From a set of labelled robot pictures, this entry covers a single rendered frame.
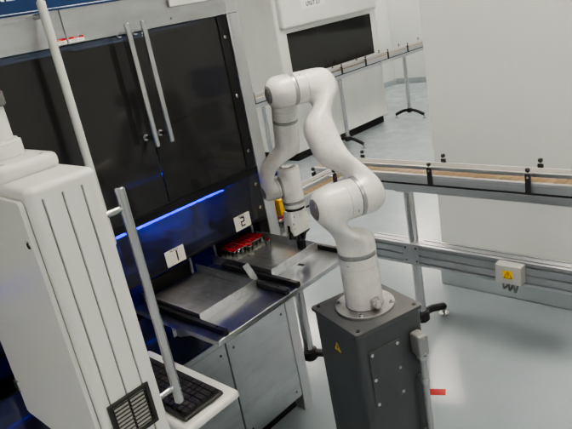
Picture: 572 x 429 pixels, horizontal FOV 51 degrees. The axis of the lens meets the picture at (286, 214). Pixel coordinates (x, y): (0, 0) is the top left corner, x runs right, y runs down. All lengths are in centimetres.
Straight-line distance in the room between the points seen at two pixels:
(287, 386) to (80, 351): 152
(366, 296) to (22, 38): 125
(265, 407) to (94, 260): 152
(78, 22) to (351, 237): 105
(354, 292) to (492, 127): 172
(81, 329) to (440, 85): 252
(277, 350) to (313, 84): 127
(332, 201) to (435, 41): 184
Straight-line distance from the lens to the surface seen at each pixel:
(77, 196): 136
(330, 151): 180
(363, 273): 184
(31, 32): 193
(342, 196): 173
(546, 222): 342
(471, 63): 333
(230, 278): 223
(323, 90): 188
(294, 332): 275
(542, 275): 285
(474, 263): 297
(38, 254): 136
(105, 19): 205
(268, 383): 271
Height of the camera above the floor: 181
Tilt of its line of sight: 20 degrees down
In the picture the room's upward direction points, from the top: 11 degrees counter-clockwise
